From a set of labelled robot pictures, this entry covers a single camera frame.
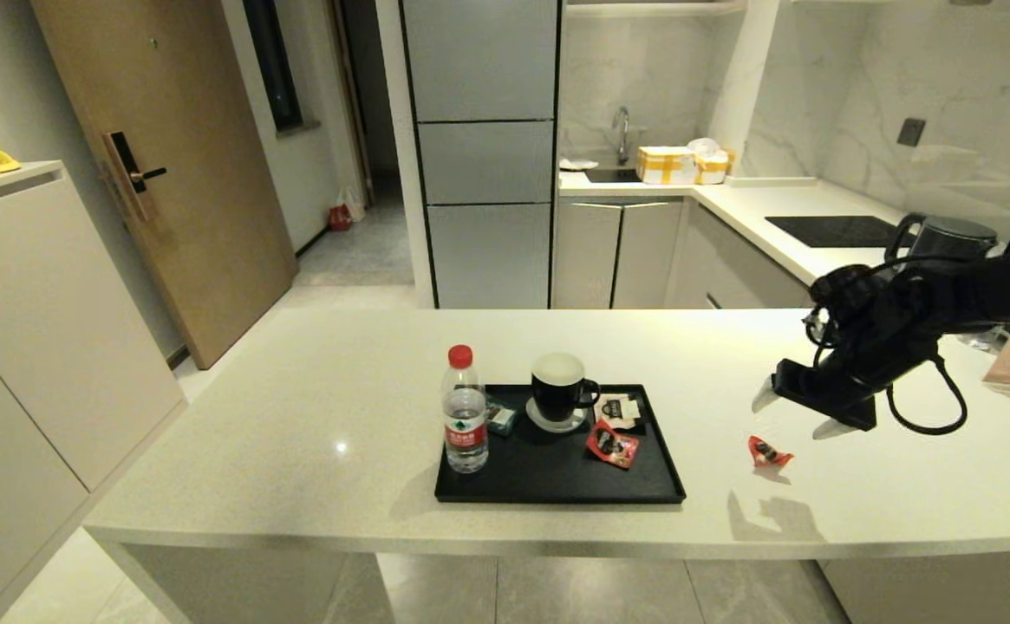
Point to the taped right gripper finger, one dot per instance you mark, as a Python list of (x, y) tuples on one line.
[(767, 397), (836, 428)]

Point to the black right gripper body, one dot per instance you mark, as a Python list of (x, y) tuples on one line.
[(851, 386)]

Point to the red coffee sachet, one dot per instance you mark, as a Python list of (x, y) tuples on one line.
[(613, 445), (766, 451)]

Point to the clear water bottle red cap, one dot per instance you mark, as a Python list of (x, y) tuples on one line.
[(465, 414)]

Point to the black electric kettle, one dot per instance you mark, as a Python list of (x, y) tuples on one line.
[(951, 236)]

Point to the teal tea bag packet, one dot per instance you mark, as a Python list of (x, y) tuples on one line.
[(502, 419)]

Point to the grey drawer cabinet front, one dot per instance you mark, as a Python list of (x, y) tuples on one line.
[(739, 270)]

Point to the beige coffee sachet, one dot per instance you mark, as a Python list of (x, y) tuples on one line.
[(617, 409)]

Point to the black induction cooktop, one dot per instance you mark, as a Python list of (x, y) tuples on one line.
[(830, 231)]

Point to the grey cabinet door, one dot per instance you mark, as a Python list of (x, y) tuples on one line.
[(584, 257), (646, 257)]

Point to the black mug white inside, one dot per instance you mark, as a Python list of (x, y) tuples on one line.
[(557, 392)]

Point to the white round saucer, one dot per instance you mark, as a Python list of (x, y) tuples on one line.
[(557, 425)]

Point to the small yellow taped box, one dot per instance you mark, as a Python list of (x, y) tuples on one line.
[(711, 168)]

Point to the black rectangular serving tray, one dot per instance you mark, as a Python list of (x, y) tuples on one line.
[(539, 477)]

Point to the large yellow taped box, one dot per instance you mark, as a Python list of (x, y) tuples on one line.
[(666, 165)]

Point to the white crumpled bag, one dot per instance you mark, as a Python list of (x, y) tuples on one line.
[(702, 146)]

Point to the steel kitchen sink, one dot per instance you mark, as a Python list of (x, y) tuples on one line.
[(610, 176)]

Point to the chrome sink faucet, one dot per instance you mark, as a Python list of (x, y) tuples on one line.
[(621, 134)]

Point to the grey tall refrigerator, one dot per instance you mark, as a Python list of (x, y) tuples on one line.
[(483, 156)]

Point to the red plastic bag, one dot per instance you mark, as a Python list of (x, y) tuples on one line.
[(340, 220)]

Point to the brown wooden door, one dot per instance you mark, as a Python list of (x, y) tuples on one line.
[(201, 156)]

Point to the white shoe cabinet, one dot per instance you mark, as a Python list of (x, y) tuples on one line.
[(28, 347)]

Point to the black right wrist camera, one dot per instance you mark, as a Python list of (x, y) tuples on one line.
[(843, 303)]

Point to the dark wall socket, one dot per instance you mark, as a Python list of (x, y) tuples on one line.
[(910, 132)]

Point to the dark narrow wall panel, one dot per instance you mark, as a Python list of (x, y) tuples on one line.
[(272, 68)]

